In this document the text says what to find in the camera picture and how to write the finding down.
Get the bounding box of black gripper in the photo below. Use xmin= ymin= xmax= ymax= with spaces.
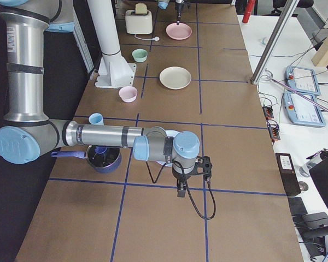
xmin=175 ymin=0 xmax=185 ymax=25
xmin=172 ymin=166 xmax=195 ymax=198

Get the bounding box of pink plate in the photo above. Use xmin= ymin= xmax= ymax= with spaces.
xmin=166 ymin=23 xmax=192 ymax=40

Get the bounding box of blue plate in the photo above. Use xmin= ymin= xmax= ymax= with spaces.
xmin=157 ymin=130 xmax=179 ymax=165

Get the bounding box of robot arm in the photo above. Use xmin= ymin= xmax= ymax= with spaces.
xmin=0 ymin=18 xmax=89 ymax=201
xmin=157 ymin=0 xmax=186 ymax=25

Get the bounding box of cream toaster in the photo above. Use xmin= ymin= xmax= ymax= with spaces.
xmin=125 ymin=3 xmax=153 ymax=34

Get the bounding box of green bowl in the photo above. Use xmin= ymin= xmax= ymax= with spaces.
xmin=132 ymin=49 xmax=148 ymax=63

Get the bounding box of cream plate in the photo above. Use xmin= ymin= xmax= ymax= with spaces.
xmin=159 ymin=67 xmax=192 ymax=90

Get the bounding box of red cylinder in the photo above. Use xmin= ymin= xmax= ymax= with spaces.
xmin=242 ymin=0 xmax=256 ymax=24

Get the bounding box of dark blue pot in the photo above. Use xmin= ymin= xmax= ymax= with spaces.
xmin=51 ymin=145 xmax=122 ymax=174

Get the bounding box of white mounting pillar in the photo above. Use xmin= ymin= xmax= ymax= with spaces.
xmin=87 ymin=0 xmax=137 ymax=88

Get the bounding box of pink bowl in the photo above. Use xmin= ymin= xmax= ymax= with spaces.
xmin=119 ymin=86 xmax=138 ymax=103

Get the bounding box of black box with label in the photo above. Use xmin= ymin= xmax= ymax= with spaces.
xmin=275 ymin=153 xmax=301 ymax=197

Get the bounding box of light blue cup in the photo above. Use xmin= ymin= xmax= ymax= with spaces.
xmin=89 ymin=113 xmax=104 ymax=126

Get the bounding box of far teach pendant tablet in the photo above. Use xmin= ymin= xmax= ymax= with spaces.
xmin=285 ymin=65 xmax=321 ymax=96

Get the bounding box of teach pendant tablet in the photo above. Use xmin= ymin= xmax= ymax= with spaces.
xmin=283 ymin=91 xmax=326 ymax=127
xmin=285 ymin=65 xmax=321 ymax=96

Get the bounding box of near teach pendant tablet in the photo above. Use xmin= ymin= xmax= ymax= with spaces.
xmin=283 ymin=91 xmax=326 ymax=127

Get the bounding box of black braided cable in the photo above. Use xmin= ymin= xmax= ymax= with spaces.
xmin=146 ymin=160 xmax=216 ymax=220

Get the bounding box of white toaster plug cable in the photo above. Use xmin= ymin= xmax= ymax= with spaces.
xmin=133 ymin=33 xmax=161 ymax=42

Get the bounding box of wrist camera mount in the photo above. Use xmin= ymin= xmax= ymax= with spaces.
xmin=191 ymin=156 xmax=213 ymax=182

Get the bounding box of aluminium frame post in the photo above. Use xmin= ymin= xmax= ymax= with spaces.
xmin=250 ymin=0 xmax=299 ymax=85

